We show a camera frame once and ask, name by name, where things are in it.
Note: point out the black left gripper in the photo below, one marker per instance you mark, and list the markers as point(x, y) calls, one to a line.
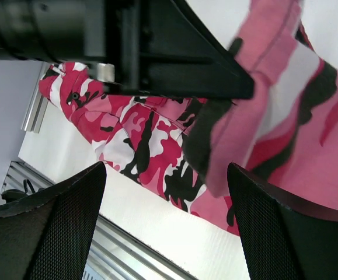
point(103, 34)

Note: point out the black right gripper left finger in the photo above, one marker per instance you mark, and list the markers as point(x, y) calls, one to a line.
point(47, 235)

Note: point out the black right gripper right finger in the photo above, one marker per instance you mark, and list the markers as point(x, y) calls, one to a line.
point(283, 235)

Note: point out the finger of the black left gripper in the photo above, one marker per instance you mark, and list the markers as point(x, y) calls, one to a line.
point(180, 57)

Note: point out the pink camouflage trousers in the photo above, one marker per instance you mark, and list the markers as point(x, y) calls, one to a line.
point(287, 134)

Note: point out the aluminium left frame post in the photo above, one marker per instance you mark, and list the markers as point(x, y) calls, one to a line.
point(37, 106)

